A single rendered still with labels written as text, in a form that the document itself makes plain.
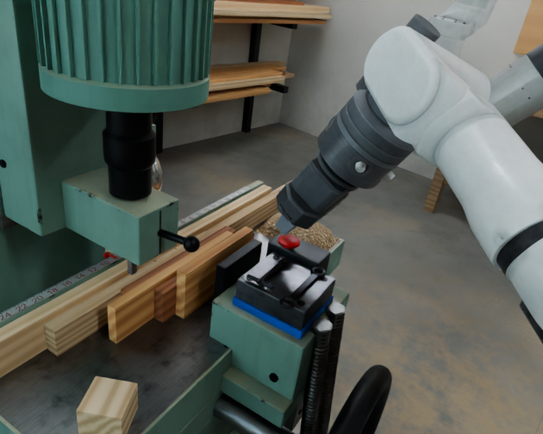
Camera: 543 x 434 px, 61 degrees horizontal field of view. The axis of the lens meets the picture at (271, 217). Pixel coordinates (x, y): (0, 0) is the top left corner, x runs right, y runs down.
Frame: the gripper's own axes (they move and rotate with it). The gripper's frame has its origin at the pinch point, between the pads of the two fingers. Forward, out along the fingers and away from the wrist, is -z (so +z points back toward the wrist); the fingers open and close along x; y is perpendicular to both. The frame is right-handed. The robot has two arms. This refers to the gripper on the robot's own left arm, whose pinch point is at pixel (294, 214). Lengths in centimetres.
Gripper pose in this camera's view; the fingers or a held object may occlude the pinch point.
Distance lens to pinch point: 60.0
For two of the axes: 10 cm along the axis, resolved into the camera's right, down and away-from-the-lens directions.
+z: 5.3, -5.8, -6.1
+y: -6.7, -7.4, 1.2
